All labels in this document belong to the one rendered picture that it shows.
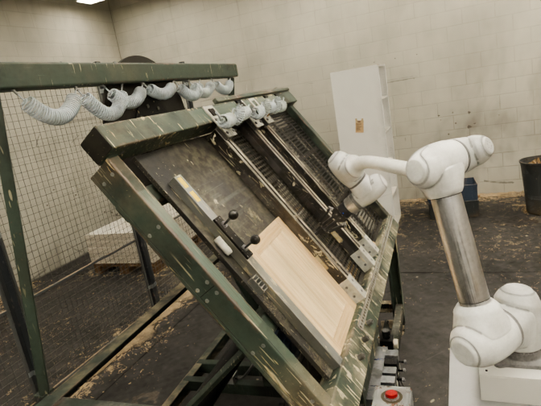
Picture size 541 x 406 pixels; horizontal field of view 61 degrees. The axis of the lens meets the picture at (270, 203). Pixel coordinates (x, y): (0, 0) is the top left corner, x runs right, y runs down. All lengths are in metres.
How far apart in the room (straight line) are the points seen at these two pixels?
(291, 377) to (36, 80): 1.45
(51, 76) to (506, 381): 2.05
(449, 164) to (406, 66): 5.58
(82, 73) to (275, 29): 5.59
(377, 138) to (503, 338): 4.34
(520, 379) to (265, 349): 0.88
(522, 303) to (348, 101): 4.35
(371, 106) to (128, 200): 4.49
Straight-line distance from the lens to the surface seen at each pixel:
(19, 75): 1.99
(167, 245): 1.57
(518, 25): 7.13
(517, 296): 1.82
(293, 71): 7.47
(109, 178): 1.63
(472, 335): 1.66
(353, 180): 2.06
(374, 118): 5.79
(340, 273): 2.23
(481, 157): 1.69
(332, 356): 1.84
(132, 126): 1.74
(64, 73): 2.15
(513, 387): 1.91
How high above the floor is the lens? 1.93
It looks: 13 degrees down
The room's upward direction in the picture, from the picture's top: 10 degrees counter-clockwise
